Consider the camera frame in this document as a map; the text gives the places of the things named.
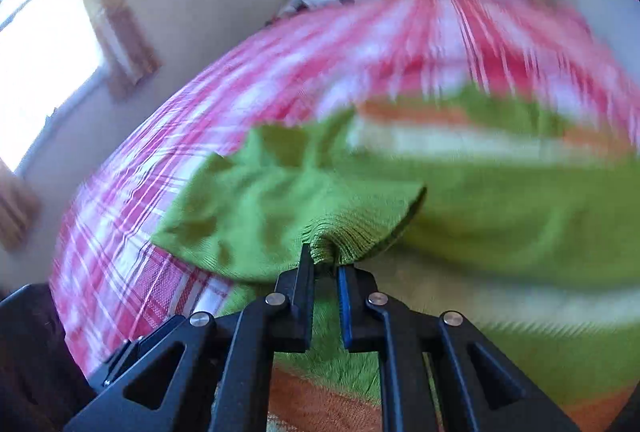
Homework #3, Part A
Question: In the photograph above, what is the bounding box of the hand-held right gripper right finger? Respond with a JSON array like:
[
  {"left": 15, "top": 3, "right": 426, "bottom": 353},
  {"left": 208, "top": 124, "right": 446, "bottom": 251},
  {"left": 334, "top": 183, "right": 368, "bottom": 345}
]
[{"left": 336, "top": 264, "right": 581, "bottom": 432}]

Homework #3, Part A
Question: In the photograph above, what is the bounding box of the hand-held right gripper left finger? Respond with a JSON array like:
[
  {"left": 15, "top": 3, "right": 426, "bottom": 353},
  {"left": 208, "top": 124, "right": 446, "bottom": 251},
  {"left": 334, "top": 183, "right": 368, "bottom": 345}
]
[{"left": 65, "top": 243, "right": 317, "bottom": 432}]

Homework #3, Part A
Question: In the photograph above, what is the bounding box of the green striped sweater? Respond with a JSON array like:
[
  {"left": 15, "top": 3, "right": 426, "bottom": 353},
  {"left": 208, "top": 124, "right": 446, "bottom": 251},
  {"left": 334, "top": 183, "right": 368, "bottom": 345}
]
[{"left": 150, "top": 84, "right": 640, "bottom": 432}]

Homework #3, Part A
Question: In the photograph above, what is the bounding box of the red plaid blanket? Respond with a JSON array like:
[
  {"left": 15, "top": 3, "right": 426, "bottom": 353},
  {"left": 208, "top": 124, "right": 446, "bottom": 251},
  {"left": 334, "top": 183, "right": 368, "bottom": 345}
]
[{"left": 47, "top": 0, "right": 637, "bottom": 378}]

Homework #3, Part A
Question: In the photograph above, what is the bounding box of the dark furniture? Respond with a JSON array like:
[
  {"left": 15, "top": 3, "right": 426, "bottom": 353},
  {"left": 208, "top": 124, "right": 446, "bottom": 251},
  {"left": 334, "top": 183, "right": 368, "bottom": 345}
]
[{"left": 0, "top": 282, "right": 103, "bottom": 432}]

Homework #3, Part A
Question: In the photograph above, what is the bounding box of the beige patterned window curtain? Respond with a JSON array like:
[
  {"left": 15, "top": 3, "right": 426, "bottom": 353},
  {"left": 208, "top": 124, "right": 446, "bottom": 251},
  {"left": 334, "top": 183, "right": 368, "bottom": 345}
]
[
  {"left": 67, "top": 0, "right": 164, "bottom": 102},
  {"left": 0, "top": 159, "right": 42, "bottom": 254}
]

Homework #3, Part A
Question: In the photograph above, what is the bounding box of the bright window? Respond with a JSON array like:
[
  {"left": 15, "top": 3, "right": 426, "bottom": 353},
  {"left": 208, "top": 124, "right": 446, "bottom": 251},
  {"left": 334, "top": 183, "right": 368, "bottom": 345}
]
[{"left": 0, "top": 0, "right": 108, "bottom": 174}]

